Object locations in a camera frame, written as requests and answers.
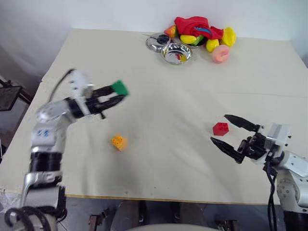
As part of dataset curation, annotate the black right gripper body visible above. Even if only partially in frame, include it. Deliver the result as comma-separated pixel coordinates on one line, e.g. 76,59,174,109
237,126,273,161

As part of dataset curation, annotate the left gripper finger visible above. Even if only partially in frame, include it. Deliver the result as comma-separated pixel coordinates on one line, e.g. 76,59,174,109
101,95,128,112
93,85,116,97

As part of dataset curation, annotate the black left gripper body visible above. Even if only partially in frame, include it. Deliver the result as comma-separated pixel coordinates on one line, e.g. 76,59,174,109
83,88,107,120

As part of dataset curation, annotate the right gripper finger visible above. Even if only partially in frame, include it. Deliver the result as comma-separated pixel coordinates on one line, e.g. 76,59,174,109
224,114,261,132
210,136,245,165

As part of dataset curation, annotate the green toy cube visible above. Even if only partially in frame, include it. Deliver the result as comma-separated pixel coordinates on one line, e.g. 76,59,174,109
111,79,130,97

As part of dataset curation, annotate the red toy cube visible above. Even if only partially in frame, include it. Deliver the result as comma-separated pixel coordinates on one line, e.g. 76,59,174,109
212,122,231,137

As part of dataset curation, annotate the yellow toy cube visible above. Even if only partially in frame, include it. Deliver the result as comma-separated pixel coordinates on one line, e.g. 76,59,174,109
111,135,128,152

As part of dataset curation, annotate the steel lid with black knob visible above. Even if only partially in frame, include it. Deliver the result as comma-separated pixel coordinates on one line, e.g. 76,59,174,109
145,33,174,53

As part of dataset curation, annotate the pink toy peach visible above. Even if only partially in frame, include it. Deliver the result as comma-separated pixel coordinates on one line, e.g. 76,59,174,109
211,44,231,64

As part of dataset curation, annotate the shiny steel bowl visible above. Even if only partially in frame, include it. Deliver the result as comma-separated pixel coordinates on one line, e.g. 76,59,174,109
160,42,193,65

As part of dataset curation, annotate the yellow toy fruit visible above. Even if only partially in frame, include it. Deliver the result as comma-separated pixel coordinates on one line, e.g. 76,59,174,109
205,38,220,53

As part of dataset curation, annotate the yellow toy starfruit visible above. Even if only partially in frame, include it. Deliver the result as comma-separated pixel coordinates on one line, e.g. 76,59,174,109
220,26,237,48

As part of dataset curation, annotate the orange red toy fruit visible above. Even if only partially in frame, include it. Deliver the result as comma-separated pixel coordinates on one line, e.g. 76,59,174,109
164,25,179,38

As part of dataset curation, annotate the green toy vegetable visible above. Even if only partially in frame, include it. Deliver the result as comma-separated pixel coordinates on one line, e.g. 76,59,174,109
192,35,206,46

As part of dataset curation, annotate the yellow toy lemon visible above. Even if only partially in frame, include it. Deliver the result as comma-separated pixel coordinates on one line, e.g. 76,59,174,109
180,34,197,45

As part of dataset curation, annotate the red cloth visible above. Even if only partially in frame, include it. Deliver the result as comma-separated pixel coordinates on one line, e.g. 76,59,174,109
174,15,225,40

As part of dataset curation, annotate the grey rounded shape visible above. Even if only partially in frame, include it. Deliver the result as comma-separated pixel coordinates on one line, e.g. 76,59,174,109
115,200,141,229

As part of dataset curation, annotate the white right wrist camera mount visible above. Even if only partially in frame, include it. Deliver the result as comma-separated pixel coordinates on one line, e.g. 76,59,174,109
265,123,293,148

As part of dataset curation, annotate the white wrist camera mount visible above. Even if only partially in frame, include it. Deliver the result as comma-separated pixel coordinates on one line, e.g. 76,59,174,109
68,70,94,114
265,123,293,148

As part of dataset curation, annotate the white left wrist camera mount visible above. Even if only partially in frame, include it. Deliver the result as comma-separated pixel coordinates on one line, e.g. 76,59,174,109
68,70,94,114

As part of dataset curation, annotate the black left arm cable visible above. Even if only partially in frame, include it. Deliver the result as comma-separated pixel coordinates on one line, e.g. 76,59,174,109
49,68,76,102

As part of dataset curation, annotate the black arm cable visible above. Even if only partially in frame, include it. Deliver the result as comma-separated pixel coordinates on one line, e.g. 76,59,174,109
264,154,282,231
49,68,76,102

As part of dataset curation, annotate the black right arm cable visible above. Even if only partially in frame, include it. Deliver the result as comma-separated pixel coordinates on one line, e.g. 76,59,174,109
264,154,282,231

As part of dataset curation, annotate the black metal frame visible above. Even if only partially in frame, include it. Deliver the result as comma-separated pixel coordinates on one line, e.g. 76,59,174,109
0,75,32,112

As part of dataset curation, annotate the rusty brown metal bracket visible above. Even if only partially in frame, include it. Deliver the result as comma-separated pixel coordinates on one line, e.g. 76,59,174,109
88,208,109,231

